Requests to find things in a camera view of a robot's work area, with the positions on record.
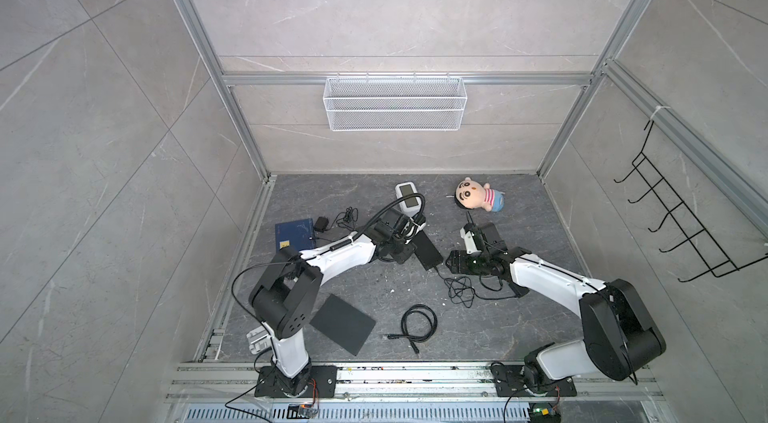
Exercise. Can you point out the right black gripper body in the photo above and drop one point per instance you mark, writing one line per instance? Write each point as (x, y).
(470, 263)

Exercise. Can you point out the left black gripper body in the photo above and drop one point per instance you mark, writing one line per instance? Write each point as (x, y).
(405, 251)

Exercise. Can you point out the black ribbed network switch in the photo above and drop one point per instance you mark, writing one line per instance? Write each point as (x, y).
(426, 252)

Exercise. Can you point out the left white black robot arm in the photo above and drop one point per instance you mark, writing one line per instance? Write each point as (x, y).
(286, 292)

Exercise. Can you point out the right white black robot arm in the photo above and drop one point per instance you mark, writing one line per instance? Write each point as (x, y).
(619, 335)

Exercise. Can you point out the white digital clock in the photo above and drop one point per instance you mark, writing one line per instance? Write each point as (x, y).
(409, 195)

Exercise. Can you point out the cartoon boy plush doll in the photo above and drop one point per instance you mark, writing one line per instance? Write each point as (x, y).
(471, 195)

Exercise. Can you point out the blue booklet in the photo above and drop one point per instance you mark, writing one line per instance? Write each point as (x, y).
(297, 234)

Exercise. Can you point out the flat black perforated box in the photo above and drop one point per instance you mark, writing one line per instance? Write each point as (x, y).
(344, 324)

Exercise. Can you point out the white power strip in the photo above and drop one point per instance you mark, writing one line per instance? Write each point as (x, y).
(258, 340)

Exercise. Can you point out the black adapter with thin cord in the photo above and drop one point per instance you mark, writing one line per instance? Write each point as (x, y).
(345, 220)

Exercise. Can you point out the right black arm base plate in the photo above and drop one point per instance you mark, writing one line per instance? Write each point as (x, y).
(517, 380)

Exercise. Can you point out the white wire mesh basket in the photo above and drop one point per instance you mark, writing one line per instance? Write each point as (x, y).
(415, 103)

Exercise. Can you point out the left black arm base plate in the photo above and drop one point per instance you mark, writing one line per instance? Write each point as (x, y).
(313, 380)

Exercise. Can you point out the black wire hook rack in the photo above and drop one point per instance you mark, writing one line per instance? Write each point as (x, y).
(678, 214)

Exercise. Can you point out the aluminium mounting rail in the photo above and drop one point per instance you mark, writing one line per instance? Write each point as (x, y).
(404, 381)

